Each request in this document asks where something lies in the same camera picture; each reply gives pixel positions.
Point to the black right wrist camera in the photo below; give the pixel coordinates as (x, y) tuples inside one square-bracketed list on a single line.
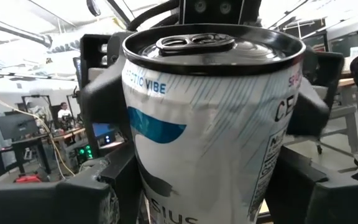
[(213, 11)]

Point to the red black portable generator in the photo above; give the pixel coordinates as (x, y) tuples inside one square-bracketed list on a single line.
[(28, 179)]

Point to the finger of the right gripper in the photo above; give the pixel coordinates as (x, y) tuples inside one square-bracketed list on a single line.
[(104, 99), (312, 109)]

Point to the grey ceiling duct pipe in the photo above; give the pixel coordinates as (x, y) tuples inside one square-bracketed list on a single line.
[(11, 29)]

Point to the person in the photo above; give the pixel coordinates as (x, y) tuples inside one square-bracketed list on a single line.
[(64, 112)]

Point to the black monitor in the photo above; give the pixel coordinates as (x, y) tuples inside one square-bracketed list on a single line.
[(15, 126)]

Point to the black computer green light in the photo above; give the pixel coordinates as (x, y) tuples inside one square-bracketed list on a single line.
[(85, 152)]

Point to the grey metal cart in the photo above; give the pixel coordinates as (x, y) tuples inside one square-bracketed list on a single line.
[(351, 124)]

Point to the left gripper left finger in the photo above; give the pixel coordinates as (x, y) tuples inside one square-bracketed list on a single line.
[(57, 202)]

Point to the wooden desk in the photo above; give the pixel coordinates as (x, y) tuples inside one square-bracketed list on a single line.
[(30, 143)]

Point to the white Celsius can blue band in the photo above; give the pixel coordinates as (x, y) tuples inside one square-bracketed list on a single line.
[(213, 124)]

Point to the black device blue screen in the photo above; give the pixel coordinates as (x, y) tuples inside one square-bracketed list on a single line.
[(102, 132)]

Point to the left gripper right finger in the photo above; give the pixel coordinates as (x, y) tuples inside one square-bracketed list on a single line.
[(322, 202)]

